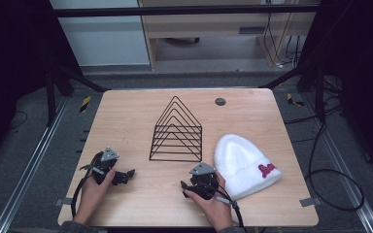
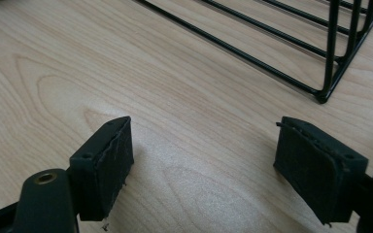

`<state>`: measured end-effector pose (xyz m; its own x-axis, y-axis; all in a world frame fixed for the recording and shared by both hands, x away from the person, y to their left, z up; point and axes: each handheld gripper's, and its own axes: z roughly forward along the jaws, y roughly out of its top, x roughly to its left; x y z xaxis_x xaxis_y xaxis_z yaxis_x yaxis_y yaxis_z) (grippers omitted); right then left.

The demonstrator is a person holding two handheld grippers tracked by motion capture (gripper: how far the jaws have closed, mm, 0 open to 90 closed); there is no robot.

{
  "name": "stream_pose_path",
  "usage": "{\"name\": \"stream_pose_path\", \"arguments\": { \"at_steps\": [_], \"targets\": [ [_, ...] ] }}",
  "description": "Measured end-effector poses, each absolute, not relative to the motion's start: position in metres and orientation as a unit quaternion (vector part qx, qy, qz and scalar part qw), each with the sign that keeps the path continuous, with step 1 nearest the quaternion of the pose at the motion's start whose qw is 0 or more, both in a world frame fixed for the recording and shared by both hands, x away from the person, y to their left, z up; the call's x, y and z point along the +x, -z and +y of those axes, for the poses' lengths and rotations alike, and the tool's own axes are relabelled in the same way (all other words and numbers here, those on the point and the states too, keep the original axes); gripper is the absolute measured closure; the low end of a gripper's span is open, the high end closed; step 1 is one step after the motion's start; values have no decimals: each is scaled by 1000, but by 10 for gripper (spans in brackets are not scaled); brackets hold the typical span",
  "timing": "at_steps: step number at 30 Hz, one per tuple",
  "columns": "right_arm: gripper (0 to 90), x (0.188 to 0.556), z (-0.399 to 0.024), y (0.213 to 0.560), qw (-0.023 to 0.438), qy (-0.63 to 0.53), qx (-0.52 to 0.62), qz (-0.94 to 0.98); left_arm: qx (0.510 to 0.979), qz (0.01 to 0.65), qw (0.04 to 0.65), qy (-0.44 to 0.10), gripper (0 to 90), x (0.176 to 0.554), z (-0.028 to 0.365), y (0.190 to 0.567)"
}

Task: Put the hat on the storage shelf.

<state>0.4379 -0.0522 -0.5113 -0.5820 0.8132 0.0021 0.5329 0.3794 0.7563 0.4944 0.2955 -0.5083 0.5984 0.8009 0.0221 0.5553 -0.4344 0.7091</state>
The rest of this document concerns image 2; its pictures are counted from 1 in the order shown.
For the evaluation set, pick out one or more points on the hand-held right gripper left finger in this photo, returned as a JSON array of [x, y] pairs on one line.
[[102, 181]]

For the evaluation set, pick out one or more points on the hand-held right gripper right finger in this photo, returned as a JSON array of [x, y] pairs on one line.
[[317, 176]]

